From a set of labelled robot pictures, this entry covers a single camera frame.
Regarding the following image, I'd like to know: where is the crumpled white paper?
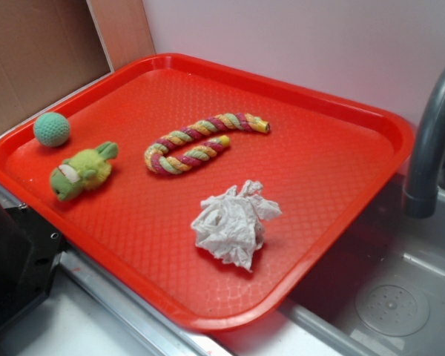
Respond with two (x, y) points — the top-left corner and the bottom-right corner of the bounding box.
(191, 180), (282, 272)

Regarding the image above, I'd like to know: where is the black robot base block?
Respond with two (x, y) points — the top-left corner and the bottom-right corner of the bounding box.
(0, 203), (62, 332)

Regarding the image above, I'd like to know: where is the grey sink faucet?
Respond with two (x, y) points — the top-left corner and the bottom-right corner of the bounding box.
(402, 68), (445, 219)

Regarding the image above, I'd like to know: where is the brown cardboard panel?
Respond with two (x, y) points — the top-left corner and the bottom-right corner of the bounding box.
(0, 1), (110, 135)

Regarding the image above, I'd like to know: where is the teal dimpled ball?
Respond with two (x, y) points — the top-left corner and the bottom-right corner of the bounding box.
(33, 112), (70, 148)

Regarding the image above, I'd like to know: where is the red plastic tray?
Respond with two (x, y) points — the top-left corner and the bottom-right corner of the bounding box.
(0, 54), (414, 332)

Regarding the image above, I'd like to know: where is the green plush toy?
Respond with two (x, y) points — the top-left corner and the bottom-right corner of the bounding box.
(49, 142), (119, 202)

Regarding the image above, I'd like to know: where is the multicolour twisted rope toy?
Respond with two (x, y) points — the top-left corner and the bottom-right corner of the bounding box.
(144, 113), (270, 176)

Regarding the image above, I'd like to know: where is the grey toy sink basin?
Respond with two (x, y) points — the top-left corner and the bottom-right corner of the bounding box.
(214, 179), (445, 355)

